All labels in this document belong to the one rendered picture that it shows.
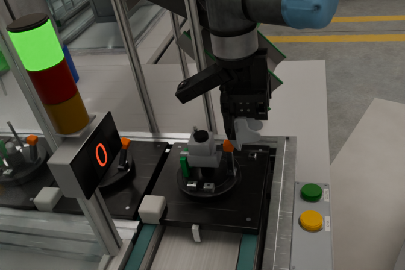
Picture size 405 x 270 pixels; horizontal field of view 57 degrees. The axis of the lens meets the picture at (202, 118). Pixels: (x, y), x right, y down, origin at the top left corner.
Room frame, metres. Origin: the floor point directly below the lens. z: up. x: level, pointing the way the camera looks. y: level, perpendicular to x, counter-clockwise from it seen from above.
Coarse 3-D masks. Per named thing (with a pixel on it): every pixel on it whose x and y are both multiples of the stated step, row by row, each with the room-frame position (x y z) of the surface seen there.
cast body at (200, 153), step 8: (192, 136) 0.60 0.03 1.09; (200, 136) 0.58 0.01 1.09; (208, 136) 0.58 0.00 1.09; (192, 144) 0.58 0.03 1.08; (200, 144) 0.57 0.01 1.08; (208, 144) 0.57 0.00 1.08; (216, 144) 0.60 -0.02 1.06; (184, 152) 0.60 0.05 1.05; (192, 152) 0.57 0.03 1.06; (200, 152) 0.57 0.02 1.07; (208, 152) 0.56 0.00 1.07; (216, 152) 0.57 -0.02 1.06; (192, 160) 0.58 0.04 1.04; (200, 160) 0.57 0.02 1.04; (208, 160) 0.56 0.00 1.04; (216, 160) 0.56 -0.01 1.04
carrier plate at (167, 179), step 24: (168, 168) 0.65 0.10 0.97; (240, 168) 0.60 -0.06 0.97; (264, 168) 0.59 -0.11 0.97; (168, 192) 0.57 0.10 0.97; (240, 192) 0.53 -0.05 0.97; (264, 192) 0.54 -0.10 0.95; (168, 216) 0.51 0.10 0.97; (192, 216) 0.49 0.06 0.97; (216, 216) 0.48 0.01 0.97; (240, 216) 0.47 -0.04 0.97
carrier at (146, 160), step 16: (144, 144) 0.76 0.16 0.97; (160, 144) 0.74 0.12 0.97; (128, 160) 0.68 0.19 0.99; (144, 160) 0.69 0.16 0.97; (160, 160) 0.69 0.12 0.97; (112, 176) 0.63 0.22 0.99; (128, 176) 0.64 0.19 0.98; (144, 176) 0.64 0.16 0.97; (112, 192) 0.60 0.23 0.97; (128, 192) 0.59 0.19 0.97; (144, 192) 0.59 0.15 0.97; (112, 208) 0.56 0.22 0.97; (128, 208) 0.55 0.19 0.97
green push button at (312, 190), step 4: (308, 184) 0.52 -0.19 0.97; (312, 184) 0.52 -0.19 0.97; (316, 184) 0.52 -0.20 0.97; (304, 188) 0.51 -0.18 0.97; (308, 188) 0.51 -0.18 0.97; (312, 188) 0.51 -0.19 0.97; (316, 188) 0.51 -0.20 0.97; (320, 188) 0.50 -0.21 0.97; (304, 192) 0.50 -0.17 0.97; (308, 192) 0.50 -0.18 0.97; (312, 192) 0.50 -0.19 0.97; (316, 192) 0.49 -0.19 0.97; (320, 192) 0.49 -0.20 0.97; (304, 196) 0.49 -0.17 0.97; (308, 196) 0.49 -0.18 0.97; (312, 196) 0.49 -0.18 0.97; (316, 196) 0.49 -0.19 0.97; (320, 196) 0.49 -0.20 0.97; (312, 200) 0.48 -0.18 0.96; (316, 200) 0.48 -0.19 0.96
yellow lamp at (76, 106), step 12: (72, 96) 0.44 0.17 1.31; (48, 108) 0.43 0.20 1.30; (60, 108) 0.43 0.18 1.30; (72, 108) 0.43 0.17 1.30; (84, 108) 0.45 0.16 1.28; (60, 120) 0.43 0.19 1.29; (72, 120) 0.43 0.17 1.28; (84, 120) 0.44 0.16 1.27; (60, 132) 0.43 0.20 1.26; (72, 132) 0.43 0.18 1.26
